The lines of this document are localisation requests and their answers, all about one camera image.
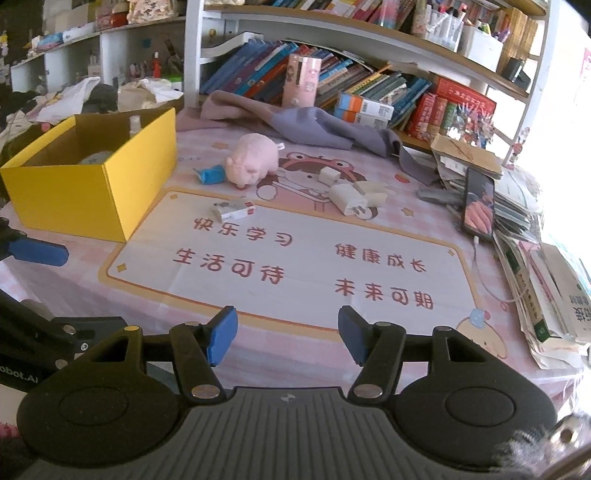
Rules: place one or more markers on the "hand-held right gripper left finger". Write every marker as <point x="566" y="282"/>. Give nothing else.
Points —
<point x="222" y="337"/>

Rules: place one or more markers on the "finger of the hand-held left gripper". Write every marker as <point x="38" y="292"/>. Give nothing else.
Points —
<point x="39" y="252"/>
<point x="55" y="334"/>

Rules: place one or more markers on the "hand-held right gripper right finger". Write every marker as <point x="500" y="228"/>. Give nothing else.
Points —
<point x="353" y="334"/>

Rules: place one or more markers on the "yellow cardboard box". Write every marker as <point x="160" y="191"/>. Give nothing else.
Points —
<point x="69" y="198"/>

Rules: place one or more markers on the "small white red pack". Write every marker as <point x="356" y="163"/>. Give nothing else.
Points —
<point x="233" y="211"/>

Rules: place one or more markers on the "large white charger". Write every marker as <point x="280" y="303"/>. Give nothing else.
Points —
<point x="346" y="198"/>

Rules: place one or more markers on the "cream charger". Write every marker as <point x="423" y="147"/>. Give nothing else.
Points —
<point x="375" y="193"/>

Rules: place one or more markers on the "small white cube charger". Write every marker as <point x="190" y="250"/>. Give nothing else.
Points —
<point x="329" y="176"/>

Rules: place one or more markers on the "pink pig plush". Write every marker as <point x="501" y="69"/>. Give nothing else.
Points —
<point x="254" y="159"/>

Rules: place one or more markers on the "pink cylinder container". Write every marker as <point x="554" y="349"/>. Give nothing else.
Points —
<point x="301" y="81"/>

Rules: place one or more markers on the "pink cloth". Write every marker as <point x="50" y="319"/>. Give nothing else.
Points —
<point x="8" y="438"/>

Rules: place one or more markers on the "pink printed desk mat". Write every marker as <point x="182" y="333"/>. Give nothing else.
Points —
<point x="295" y="258"/>

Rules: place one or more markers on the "grey round object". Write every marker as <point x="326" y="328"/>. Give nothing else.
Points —
<point x="94" y="158"/>

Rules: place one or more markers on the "white cloth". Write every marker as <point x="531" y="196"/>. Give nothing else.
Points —
<point x="69" y="97"/>

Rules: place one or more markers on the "small white bottle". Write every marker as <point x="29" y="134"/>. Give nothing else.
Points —
<point x="134" y="125"/>

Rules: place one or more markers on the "small blue toy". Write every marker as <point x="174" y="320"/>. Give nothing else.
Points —
<point x="211" y="175"/>

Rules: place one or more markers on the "grey pencil case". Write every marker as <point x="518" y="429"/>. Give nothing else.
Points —
<point x="438" y="195"/>

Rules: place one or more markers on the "dark cloth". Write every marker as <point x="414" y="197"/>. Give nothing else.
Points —
<point x="100" y="99"/>

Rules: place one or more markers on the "black smartphone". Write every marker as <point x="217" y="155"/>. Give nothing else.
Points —
<point x="479" y="205"/>

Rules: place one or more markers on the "cream bag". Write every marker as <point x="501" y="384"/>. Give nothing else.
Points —
<point x="138" y="97"/>

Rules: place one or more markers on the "pile of booklets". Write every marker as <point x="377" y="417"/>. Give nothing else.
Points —
<point x="545" y="300"/>

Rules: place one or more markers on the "grey fuzzy cloth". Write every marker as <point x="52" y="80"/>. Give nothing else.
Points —
<point x="531" y="447"/>

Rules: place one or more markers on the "brown paper envelope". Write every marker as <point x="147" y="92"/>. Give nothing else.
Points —
<point x="466" y="154"/>

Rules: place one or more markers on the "purple cloth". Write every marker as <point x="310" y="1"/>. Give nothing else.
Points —
<point x="318" y="124"/>

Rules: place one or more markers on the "orange blue white carton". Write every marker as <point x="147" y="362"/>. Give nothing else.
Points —
<point x="358" y="119"/>
<point x="367" y="105"/>

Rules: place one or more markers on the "white side shelf unit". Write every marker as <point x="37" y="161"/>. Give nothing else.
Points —
<point x="111" y="46"/>

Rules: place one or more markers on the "red white figurine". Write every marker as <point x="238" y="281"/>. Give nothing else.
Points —
<point x="158" y="64"/>

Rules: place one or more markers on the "red book set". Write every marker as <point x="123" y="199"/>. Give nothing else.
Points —
<point x="431" y="115"/>

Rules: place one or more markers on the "white desk bookshelf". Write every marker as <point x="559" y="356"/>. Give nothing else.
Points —
<point x="194" y="46"/>

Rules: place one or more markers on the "pink figure ornament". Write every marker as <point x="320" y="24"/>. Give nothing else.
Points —
<point x="152" y="10"/>

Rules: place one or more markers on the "row of leaning books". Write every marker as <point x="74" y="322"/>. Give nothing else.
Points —
<point x="258" y="64"/>

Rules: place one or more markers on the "black device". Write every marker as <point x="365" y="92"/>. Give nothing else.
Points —
<point x="516" y="73"/>

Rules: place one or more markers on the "white storage box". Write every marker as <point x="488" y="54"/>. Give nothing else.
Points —
<point x="482" y="46"/>

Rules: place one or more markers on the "white pen organiser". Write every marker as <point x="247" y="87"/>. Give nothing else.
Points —
<point x="443" y="27"/>

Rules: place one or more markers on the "shelf row of books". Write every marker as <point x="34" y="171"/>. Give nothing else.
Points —
<point x="332" y="9"/>

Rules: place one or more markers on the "row of yellow books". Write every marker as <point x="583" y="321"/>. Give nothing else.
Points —
<point x="519" y="37"/>

